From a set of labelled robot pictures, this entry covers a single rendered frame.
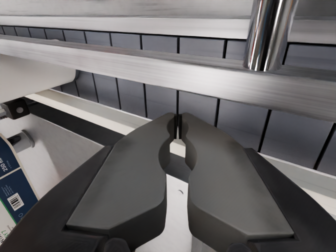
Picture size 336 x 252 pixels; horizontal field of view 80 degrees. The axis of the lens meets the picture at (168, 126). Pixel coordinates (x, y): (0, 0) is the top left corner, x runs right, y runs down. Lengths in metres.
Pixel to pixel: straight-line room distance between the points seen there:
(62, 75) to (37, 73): 0.03
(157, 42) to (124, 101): 0.08
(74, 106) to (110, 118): 0.06
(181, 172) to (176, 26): 0.16
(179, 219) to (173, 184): 0.06
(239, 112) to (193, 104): 0.04
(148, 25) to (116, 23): 0.04
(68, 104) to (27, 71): 0.05
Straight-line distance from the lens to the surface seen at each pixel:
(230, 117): 0.17
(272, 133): 0.17
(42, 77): 0.25
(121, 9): 0.28
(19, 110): 0.43
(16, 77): 0.24
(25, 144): 0.54
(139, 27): 0.20
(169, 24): 0.18
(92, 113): 0.22
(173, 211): 0.29
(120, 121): 0.20
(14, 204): 0.58
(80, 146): 0.36
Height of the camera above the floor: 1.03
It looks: 46 degrees down
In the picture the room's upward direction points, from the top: 128 degrees counter-clockwise
